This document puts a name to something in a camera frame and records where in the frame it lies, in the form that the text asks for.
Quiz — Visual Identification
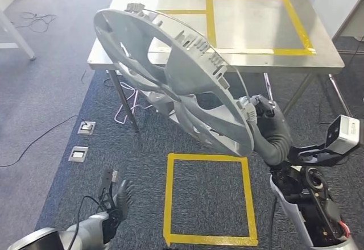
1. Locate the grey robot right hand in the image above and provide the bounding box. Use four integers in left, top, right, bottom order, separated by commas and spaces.
246, 94, 291, 147

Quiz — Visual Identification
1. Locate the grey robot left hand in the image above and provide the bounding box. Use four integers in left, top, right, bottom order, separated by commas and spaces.
102, 180, 134, 243

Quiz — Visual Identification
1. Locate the silver plastic wheel hubcap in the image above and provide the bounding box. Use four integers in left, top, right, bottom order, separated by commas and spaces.
93, 2, 255, 158

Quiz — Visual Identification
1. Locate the stainless steel workbench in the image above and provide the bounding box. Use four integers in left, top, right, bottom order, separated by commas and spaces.
87, 0, 345, 133

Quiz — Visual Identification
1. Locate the yellow tape on workbench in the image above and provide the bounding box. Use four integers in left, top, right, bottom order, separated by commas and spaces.
158, 0, 316, 56

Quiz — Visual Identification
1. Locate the yellow floor tape square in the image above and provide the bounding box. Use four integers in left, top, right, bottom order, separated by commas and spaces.
162, 153, 258, 247

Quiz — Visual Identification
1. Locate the steel floor socket box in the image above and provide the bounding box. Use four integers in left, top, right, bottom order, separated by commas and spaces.
77, 120, 96, 135
68, 146, 89, 163

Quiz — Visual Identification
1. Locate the steel side table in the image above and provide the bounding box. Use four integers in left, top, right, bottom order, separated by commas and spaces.
313, 0, 364, 117

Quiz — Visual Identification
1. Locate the white table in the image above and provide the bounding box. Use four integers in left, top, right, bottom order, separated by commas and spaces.
0, 0, 36, 61

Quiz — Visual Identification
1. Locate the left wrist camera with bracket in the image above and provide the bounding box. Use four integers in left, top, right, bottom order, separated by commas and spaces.
98, 169, 119, 211

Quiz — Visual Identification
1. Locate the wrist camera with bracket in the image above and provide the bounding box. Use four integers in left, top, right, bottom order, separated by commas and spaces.
287, 114, 361, 168
98, 169, 119, 211

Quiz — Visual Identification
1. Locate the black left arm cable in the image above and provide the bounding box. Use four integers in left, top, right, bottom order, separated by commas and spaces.
67, 195, 103, 250

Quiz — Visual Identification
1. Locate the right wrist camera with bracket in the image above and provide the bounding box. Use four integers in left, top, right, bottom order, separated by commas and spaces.
287, 114, 361, 168

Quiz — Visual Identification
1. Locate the white and pink cable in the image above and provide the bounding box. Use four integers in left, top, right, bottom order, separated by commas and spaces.
103, 71, 153, 125

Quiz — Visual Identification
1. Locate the black floor cable tangle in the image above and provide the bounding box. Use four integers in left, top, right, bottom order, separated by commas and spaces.
12, 11, 57, 34

